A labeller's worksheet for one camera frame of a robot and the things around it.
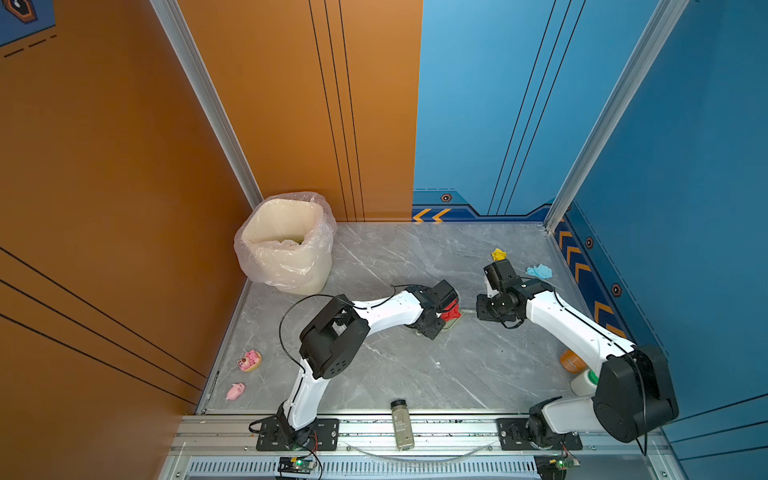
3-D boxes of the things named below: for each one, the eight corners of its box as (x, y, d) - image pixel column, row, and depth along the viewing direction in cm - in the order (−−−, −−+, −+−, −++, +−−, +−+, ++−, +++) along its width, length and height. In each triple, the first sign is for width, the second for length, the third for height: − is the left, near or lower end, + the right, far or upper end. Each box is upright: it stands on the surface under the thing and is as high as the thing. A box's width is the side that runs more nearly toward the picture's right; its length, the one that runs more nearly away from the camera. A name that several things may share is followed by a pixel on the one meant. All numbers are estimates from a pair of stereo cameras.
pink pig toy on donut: (240, 371, 86) (235, 367, 83) (246, 354, 89) (241, 349, 86) (259, 371, 86) (254, 367, 83) (264, 354, 89) (259, 349, 86)
